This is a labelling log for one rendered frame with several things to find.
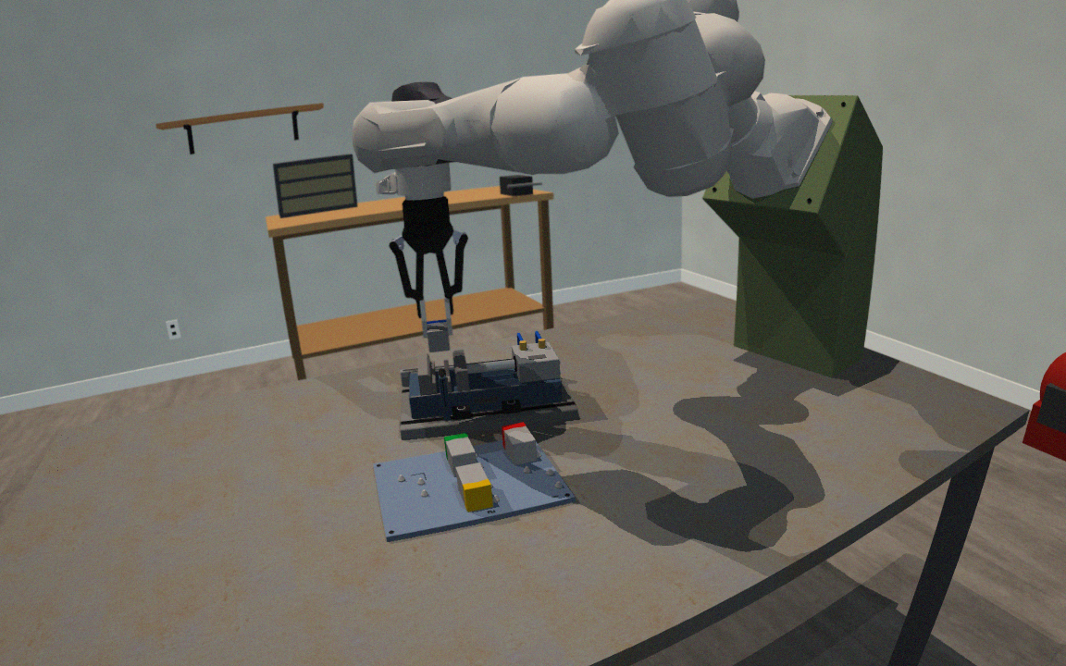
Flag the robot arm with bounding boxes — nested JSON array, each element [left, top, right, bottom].
[[353, 0, 831, 201]]

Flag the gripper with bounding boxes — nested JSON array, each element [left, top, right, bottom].
[[390, 196, 468, 339]]

